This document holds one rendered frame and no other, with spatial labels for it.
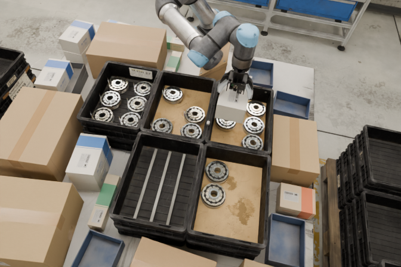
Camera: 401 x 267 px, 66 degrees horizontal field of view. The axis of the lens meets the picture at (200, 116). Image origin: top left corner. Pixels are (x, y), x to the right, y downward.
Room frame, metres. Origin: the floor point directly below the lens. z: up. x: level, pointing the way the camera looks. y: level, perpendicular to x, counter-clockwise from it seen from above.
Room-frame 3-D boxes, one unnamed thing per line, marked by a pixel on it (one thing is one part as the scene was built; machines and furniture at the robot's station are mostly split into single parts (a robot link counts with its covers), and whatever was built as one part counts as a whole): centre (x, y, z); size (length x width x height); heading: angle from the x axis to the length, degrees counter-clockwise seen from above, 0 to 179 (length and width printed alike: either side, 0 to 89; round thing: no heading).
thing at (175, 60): (1.39, 0.21, 0.73); 0.24 x 0.06 x 0.06; 172
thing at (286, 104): (1.15, -0.51, 0.74); 0.20 x 0.15 x 0.07; 78
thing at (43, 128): (0.77, 0.76, 0.80); 0.40 x 0.30 x 0.20; 177
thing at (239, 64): (0.86, -0.13, 1.33); 0.08 x 0.08 x 0.05
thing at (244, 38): (0.86, -0.13, 1.41); 0.09 x 0.08 x 0.11; 38
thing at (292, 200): (0.59, -0.48, 0.74); 0.16 x 0.12 x 0.07; 83
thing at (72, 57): (1.46, 0.79, 0.74); 0.20 x 0.12 x 0.09; 170
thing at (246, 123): (0.91, -0.27, 0.86); 0.10 x 0.10 x 0.01
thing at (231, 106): (0.88, -0.13, 1.09); 0.20 x 0.12 x 0.09; 172
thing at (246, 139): (0.80, -0.26, 0.86); 0.10 x 0.10 x 0.01
